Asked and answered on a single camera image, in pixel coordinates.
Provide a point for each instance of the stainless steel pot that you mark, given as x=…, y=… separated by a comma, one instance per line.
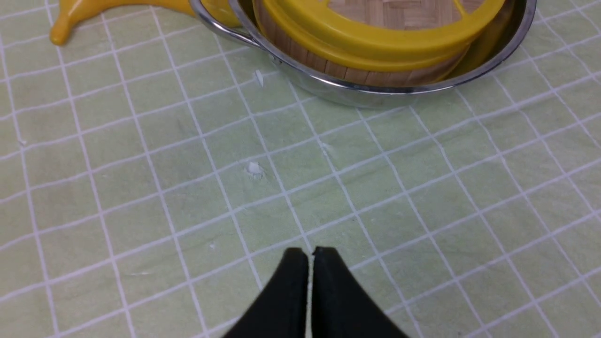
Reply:
x=483, y=56

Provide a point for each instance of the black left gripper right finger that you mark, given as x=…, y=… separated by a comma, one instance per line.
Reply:
x=341, y=308

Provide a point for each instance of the yellow bamboo steamer lid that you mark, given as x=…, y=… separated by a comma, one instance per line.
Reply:
x=374, y=35

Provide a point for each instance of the yellow toy banana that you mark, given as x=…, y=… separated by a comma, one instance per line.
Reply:
x=73, y=12

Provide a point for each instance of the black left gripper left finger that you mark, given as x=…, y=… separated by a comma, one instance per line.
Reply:
x=280, y=309

